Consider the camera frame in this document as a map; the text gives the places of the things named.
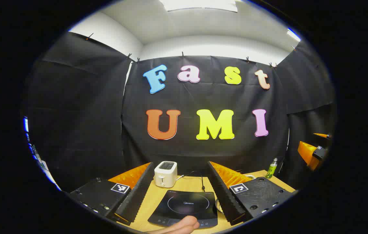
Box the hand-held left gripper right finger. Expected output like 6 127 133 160
207 161 296 226

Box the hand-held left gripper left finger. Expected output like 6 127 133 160
69 162 155 226

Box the black induction cooktop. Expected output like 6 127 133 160
147 190 218 229

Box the white toaster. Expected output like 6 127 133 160
154 161 178 188

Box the green label drink bottle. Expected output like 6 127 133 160
265 158 278 179

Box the blue white poster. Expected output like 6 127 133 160
23 116 61 190

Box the ceiling light panel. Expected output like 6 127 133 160
287 28 301 42
159 0 238 13

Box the black power cable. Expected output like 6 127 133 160
176 171 206 193

